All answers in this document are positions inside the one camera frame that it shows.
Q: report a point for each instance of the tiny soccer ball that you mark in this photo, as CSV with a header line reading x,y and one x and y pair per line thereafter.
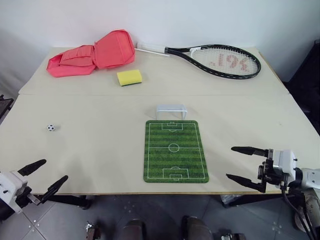
x,y
51,128

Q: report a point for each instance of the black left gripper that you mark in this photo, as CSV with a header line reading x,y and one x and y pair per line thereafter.
x,y
25,197

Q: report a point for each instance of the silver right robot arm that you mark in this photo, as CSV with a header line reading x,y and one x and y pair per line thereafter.
x,y
311,178

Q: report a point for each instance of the dark side stand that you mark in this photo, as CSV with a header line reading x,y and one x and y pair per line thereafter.
x,y
5,107

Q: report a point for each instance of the yellow green sponge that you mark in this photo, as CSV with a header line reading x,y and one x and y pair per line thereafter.
x,y
129,77

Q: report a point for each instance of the black white tennis racket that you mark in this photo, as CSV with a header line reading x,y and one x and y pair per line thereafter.
x,y
232,60

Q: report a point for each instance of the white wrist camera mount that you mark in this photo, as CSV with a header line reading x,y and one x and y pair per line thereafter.
x,y
10,186
286,160

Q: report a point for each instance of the green soccer field mat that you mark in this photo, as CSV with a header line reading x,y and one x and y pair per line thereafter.
x,y
175,152

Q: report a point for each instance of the dark rounded shape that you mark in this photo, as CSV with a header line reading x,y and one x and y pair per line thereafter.
x,y
197,228
133,230

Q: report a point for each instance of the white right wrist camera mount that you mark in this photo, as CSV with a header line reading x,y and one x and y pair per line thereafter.
x,y
286,160

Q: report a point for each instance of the thin white stick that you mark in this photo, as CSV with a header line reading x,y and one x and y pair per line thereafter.
x,y
152,52

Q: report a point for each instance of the small white goal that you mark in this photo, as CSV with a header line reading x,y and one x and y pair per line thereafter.
x,y
171,108

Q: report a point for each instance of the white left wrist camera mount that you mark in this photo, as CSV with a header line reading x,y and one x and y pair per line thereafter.
x,y
10,186

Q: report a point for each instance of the pink fabric bag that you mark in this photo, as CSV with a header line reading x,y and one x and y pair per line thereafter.
x,y
110,50

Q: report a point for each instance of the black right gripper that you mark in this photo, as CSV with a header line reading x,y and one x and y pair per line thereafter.
x,y
270,176

